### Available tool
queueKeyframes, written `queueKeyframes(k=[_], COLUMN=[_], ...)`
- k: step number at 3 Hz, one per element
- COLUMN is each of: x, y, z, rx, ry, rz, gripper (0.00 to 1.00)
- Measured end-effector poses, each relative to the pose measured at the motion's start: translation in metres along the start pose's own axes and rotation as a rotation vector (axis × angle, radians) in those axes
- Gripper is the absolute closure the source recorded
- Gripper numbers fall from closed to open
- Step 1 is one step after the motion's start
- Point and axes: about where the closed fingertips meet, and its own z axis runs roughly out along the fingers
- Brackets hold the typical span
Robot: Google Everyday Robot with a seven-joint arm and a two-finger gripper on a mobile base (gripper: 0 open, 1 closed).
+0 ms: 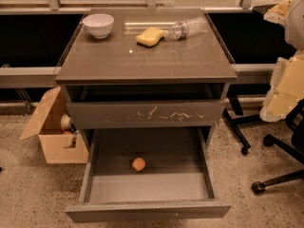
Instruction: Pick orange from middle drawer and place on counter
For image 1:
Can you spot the orange fruit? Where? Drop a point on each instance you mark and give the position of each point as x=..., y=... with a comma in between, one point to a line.
x=139, y=164

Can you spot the scratched grey top drawer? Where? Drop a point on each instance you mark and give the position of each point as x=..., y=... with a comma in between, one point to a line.
x=144, y=114

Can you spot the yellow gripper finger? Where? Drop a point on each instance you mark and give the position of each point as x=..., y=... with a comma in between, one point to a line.
x=279, y=13
x=287, y=88

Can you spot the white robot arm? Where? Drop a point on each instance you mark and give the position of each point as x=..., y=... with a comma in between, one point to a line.
x=294, y=31

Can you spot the open grey middle drawer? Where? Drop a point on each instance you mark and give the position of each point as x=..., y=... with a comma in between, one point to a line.
x=176, y=182

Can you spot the yellow sponge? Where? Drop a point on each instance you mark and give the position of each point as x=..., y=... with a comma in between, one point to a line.
x=150, y=37

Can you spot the white ceramic bowl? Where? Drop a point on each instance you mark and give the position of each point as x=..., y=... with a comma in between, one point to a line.
x=99, y=25

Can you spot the tape roll in box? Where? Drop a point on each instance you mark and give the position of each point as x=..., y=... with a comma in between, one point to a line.
x=65, y=122

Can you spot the grey drawer cabinet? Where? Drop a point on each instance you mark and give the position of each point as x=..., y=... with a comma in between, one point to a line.
x=118, y=69

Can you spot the cardboard box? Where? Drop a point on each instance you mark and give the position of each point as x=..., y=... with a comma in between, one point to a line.
x=58, y=146

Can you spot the clear plastic water bottle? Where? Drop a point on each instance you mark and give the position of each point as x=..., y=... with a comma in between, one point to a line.
x=186, y=28

